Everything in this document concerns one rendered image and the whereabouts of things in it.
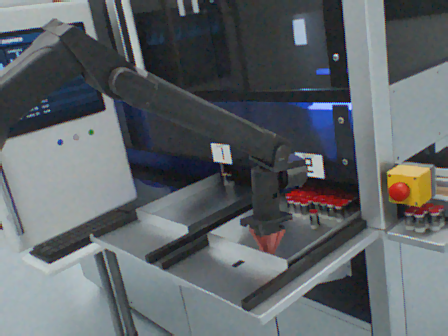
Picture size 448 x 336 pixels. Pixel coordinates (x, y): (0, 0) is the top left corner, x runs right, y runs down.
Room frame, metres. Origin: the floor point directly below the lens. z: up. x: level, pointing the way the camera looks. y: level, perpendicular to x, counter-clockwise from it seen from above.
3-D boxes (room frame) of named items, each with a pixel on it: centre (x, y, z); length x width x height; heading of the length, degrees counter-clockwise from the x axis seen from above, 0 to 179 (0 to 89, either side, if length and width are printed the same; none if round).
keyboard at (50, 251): (1.47, 0.47, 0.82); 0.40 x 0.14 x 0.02; 133
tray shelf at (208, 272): (1.15, 0.02, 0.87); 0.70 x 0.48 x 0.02; 39
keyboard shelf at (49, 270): (1.49, 0.49, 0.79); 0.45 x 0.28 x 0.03; 133
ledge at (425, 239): (0.96, -0.43, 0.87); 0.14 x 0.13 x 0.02; 129
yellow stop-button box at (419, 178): (0.94, -0.39, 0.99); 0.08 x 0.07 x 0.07; 129
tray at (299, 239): (1.06, -0.14, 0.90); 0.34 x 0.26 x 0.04; 129
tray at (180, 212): (1.33, 0.07, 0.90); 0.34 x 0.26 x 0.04; 129
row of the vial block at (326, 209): (1.12, -0.21, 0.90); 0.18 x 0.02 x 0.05; 39
